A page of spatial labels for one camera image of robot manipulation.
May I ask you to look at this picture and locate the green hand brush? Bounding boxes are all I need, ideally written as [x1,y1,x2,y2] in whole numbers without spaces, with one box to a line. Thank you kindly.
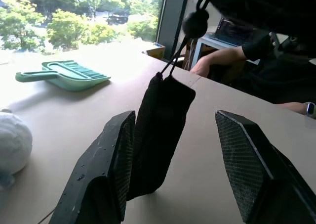
[15,61,105,83]

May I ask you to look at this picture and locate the thin cable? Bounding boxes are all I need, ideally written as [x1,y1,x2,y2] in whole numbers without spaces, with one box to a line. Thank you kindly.
[38,207,56,224]

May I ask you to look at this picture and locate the dark parked car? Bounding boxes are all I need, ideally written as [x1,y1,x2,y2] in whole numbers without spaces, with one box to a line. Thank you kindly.
[107,14,129,25]

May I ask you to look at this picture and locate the green plastic dustpan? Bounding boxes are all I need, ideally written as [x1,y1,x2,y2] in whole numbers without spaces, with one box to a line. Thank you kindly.
[40,60,112,92]

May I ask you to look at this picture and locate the silver smartwatch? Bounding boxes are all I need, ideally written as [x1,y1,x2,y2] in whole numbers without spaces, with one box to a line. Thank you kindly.
[304,101,316,117]

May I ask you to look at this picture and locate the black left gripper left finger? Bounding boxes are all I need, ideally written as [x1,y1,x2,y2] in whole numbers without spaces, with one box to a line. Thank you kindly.
[48,110,136,224]

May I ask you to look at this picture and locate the yellow cardboard box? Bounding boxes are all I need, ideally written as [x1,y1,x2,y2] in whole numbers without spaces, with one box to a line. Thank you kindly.
[142,43,166,59]

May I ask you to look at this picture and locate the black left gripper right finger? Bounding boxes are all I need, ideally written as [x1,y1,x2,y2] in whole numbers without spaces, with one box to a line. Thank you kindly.
[214,110,316,224]

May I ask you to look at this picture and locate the open laptop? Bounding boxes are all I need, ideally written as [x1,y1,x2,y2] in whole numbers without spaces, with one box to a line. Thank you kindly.
[208,18,254,47]

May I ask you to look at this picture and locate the black drawstring pouch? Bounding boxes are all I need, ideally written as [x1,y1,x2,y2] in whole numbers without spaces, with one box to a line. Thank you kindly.
[126,0,210,201]

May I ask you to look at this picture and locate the person in black shirt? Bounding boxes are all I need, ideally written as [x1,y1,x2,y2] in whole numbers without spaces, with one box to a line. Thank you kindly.
[221,32,316,105]

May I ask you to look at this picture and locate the white plush toy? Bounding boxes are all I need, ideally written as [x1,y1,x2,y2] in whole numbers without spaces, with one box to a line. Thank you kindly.
[0,107,34,188]

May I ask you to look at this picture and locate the dark window frame pillar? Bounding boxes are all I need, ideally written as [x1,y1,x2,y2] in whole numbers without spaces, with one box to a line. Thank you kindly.
[156,0,192,59]

